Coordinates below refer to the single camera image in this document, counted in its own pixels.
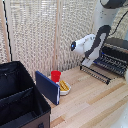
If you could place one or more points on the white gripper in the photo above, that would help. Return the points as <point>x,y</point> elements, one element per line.
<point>88,62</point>

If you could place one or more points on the red plastic cup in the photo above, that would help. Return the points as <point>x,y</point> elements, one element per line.
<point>55,76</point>

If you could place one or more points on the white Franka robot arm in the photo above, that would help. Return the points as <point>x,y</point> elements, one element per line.
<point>100,20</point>

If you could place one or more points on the metal oven rack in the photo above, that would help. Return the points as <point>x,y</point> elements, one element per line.
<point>111,63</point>

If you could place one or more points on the black dish rack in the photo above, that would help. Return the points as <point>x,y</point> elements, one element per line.
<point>116,45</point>

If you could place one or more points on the long yellow food stick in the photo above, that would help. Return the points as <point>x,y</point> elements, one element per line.
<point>61,87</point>

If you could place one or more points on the white oval dish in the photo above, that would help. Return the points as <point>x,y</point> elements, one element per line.
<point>66,91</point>

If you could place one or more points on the dark blue book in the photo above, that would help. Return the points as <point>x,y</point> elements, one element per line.
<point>47,87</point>

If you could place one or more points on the black fabric storage box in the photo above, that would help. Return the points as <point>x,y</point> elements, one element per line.
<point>20,100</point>

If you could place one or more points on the thin black pole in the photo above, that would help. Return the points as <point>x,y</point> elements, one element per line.
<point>6,30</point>

